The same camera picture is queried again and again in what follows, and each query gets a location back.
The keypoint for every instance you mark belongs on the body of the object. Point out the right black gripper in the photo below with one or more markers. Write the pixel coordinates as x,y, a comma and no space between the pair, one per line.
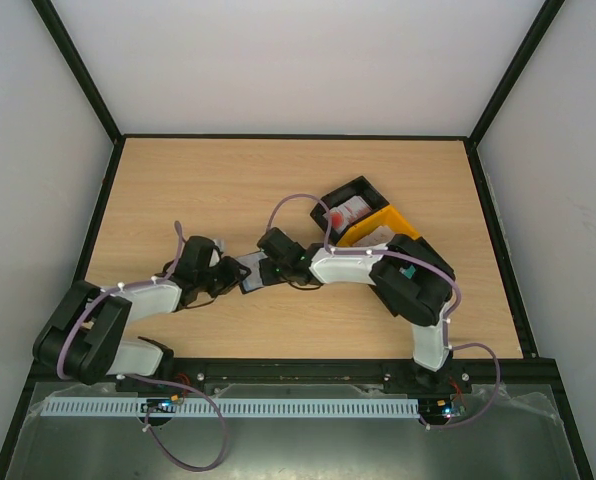
268,272

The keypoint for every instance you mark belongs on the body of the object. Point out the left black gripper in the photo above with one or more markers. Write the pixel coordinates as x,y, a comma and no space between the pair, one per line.
234,276

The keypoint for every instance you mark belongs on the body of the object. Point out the black card holder wallet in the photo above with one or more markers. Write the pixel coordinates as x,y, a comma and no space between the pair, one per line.
253,280

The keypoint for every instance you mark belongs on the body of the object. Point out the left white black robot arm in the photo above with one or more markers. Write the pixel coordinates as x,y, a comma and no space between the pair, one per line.
83,340

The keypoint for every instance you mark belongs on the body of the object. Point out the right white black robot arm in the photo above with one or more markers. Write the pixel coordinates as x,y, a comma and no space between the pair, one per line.
426,301

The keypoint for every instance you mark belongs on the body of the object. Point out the red striped card in tray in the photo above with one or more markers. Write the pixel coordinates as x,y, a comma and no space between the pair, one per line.
348,212

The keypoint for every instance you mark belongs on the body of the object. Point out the teal card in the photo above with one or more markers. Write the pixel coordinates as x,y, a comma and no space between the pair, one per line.
408,272

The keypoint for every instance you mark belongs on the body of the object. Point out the black tray left compartment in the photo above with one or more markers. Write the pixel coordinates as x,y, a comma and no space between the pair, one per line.
358,186

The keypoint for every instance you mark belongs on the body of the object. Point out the yellow tray middle compartment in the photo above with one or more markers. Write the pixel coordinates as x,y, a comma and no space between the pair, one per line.
388,216

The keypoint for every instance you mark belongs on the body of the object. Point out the left controller board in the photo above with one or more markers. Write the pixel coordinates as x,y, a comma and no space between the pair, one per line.
159,411

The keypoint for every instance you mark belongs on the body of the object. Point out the controller board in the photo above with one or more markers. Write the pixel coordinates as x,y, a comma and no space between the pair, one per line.
159,411
442,411

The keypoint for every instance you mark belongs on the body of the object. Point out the right controller board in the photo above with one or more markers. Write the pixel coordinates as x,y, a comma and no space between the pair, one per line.
442,411

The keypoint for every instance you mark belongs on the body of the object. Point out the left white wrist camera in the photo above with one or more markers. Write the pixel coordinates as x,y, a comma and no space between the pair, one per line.
218,251

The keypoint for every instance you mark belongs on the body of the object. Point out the light blue slotted cable duct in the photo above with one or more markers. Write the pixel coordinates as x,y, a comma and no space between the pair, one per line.
239,408

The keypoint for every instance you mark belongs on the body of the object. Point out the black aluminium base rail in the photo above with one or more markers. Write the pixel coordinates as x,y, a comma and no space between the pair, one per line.
390,376

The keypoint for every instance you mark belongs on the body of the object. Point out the black frame post left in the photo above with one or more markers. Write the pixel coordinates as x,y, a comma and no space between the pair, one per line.
67,48

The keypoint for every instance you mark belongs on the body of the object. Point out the black frame post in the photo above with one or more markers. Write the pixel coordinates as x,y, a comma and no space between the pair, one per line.
67,48
524,53

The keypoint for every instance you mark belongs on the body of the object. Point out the black frame post right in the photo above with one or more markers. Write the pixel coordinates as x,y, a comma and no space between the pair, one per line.
524,53

